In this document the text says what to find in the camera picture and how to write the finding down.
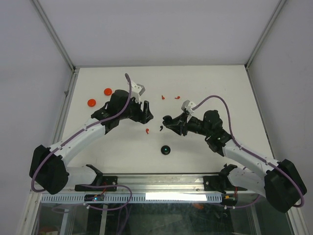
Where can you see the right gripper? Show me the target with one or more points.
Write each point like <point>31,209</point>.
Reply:
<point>181,126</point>

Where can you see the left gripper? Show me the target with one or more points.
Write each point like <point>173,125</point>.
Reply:
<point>141,116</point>

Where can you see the black case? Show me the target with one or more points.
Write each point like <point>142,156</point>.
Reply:
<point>167,120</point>
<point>165,149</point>

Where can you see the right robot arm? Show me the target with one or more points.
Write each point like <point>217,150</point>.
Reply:
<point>277,181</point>

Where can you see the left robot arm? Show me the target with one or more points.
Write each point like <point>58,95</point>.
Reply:
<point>49,166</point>

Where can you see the red case upper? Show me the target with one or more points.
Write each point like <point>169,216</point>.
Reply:
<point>108,91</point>

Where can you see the red case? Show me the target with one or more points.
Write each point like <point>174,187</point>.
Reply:
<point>108,91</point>
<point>91,102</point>

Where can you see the red case lower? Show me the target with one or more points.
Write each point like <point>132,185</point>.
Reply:
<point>91,102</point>

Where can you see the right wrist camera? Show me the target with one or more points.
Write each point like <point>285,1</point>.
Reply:
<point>188,107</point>

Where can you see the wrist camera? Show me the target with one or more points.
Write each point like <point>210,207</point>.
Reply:
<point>137,89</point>
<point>188,107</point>

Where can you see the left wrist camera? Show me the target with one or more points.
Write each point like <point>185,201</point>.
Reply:
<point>137,89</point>

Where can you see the aluminium mounting rail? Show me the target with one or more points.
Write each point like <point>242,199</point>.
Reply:
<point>159,181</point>

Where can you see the slotted cable duct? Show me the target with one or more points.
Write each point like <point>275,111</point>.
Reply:
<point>150,197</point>

